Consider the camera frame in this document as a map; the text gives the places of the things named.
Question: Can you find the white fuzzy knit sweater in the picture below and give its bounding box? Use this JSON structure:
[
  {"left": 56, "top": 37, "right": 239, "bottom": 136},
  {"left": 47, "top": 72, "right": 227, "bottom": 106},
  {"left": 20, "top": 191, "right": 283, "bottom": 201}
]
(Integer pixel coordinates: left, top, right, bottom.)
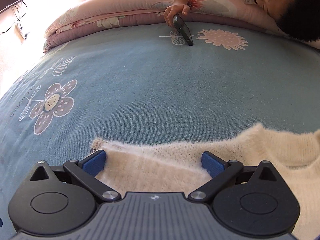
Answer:
[{"left": 89, "top": 122, "right": 320, "bottom": 240}]

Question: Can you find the black smartphone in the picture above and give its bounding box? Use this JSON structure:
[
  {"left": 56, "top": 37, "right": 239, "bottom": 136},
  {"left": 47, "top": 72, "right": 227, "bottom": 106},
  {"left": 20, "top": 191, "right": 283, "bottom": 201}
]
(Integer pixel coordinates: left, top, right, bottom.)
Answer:
[{"left": 173, "top": 14, "right": 194, "bottom": 46}]

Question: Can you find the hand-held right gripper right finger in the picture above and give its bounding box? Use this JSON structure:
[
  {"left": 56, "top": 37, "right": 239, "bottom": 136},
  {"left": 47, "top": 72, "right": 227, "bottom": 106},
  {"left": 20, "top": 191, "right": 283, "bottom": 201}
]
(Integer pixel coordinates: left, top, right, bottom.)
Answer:
[{"left": 187, "top": 151, "right": 279, "bottom": 202}]

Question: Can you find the blue floral bed sheet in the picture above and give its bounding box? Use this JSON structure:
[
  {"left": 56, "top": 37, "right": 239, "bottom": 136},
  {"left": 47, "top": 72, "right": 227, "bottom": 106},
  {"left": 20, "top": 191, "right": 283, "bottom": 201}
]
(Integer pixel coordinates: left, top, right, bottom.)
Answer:
[{"left": 0, "top": 21, "right": 320, "bottom": 240}]

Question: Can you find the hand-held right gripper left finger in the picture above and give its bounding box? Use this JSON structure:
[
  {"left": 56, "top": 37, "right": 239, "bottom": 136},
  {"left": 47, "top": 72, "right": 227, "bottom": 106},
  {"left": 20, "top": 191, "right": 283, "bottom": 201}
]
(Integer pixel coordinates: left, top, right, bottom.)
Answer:
[{"left": 29, "top": 149, "right": 121, "bottom": 202}]

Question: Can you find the white power strip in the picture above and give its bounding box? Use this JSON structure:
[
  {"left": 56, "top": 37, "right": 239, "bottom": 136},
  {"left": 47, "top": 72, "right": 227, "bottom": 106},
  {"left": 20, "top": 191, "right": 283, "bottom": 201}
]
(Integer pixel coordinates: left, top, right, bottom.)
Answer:
[{"left": 16, "top": 22, "right": 29, "bottom": 39}]

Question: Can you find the pink floral quilt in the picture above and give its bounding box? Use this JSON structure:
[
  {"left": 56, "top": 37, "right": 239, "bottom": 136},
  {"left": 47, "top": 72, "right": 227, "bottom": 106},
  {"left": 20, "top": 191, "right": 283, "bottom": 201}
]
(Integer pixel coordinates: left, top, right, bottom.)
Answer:
[{"left": 43, "top": 0, "right": 320, "bottom": 53}]

